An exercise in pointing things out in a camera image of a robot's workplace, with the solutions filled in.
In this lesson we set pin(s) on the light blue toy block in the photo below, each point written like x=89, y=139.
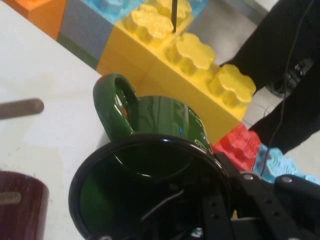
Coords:
x=277, y=160

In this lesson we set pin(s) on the dark green toy block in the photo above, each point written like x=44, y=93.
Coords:
x=75, y=48

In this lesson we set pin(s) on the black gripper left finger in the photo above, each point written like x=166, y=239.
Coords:
x=180, y=220

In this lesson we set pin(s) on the small red toy block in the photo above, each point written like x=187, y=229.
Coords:
x=237, y=147

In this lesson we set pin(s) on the gray toy block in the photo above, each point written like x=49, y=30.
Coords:
x=85, y=27

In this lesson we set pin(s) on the large yellow toy block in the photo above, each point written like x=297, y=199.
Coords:
x=160, y=80

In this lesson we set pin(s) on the orange toy block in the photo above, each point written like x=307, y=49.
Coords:
x=42, y=15

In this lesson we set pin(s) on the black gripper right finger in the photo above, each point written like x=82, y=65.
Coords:
x=275, y=207

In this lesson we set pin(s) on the green enamel mug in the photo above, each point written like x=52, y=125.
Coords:
x=155, y=112

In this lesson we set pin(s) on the brown wooden mug tree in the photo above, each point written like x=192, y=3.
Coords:
x=22, y=108

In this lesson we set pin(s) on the translucent blue toy block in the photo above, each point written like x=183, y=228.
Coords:
x=110, y=10

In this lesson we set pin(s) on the red mug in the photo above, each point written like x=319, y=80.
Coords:
x=30, y=215

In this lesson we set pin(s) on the person in black trousers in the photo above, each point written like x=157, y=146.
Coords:
x=275, y=37

